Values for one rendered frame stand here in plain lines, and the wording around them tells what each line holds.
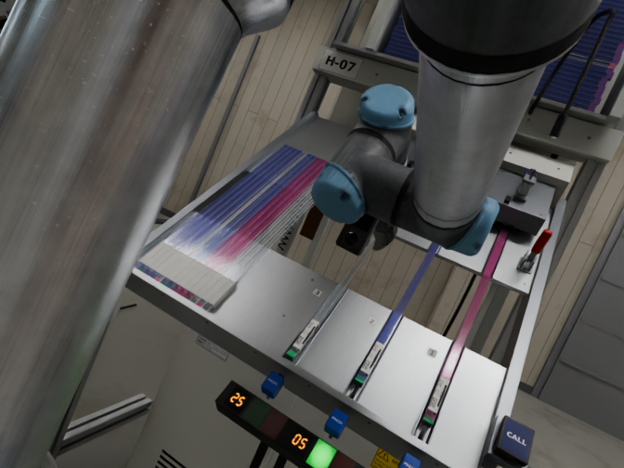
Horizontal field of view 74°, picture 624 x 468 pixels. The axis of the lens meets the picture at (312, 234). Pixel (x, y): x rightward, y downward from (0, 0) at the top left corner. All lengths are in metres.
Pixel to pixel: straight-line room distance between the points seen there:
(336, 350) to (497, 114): 0.50
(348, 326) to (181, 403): 0.60
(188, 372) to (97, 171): 1.01
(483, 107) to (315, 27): 5.23
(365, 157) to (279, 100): 4.76
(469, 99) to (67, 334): 0.24
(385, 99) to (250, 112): 4.82
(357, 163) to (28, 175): 0.40
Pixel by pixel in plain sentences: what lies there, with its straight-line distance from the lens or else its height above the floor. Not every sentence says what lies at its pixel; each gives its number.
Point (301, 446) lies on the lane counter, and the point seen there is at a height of 0.66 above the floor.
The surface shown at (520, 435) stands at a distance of 0.67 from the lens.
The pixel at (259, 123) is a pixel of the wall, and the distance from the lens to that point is 5.29.
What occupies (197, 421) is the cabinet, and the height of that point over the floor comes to 0.35.
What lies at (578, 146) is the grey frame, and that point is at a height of 1.32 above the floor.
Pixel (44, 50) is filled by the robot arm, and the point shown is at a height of 0.99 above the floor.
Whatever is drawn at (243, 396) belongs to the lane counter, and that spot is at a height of 0.66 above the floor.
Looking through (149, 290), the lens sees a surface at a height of 0.71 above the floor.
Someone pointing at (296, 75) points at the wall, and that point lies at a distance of 5.32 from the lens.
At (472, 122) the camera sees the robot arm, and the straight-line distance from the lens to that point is 0.29.
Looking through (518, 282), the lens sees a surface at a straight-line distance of 0.90.
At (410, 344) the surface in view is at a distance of 0.74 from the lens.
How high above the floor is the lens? 0.98
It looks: 5 degrees down
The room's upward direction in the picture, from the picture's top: 23 degrees clockwise
